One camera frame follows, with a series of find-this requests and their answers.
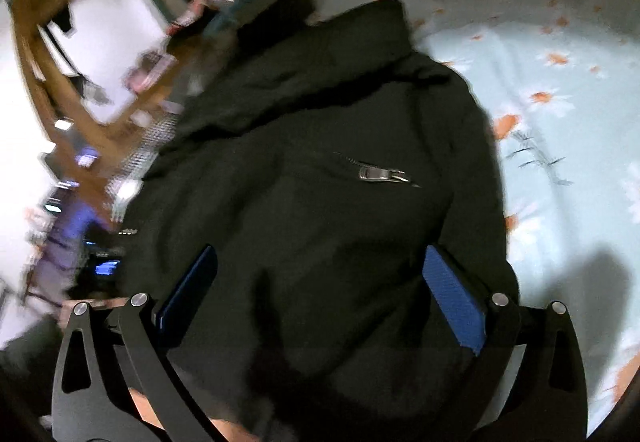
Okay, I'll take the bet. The teal garment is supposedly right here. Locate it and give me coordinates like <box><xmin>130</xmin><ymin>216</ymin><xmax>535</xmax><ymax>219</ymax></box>
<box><xmin>203</xmin><ymin>0</ymin><xmax>274</xmax><ymax>38</ymax></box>

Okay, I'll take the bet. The light blue floral bedsheet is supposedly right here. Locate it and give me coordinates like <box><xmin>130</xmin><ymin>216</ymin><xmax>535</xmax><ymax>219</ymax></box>
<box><xmin>318</xmin><ymin>0</ymin><xmax>639</xmax><ymax>437</ymax></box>

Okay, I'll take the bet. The black jacket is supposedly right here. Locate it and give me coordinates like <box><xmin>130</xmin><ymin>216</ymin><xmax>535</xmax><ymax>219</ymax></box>
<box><xmin>120</xmin><ymin>0</ymin><xmax>518</xmax><ymax>441</ymax></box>

